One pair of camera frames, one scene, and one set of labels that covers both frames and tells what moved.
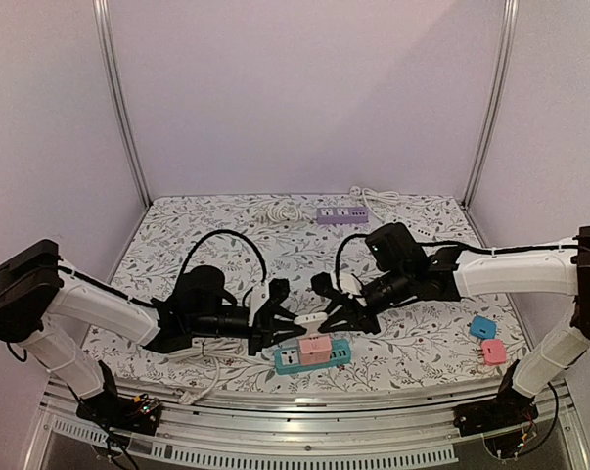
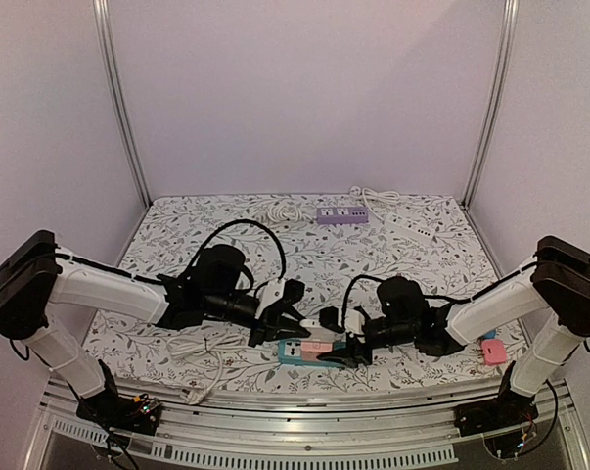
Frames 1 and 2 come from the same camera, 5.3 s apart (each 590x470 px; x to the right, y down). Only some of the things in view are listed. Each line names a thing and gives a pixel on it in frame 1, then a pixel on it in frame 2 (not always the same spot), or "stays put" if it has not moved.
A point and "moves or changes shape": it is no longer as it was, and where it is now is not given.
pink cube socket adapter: (315, 351) stays put
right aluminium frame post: (496, 98) stays put
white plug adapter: (312, 322) moves or changes shape
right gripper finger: (363, 323) → (346, 359)
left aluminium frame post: (105, 39) stays put
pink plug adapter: (493, 352) stays put
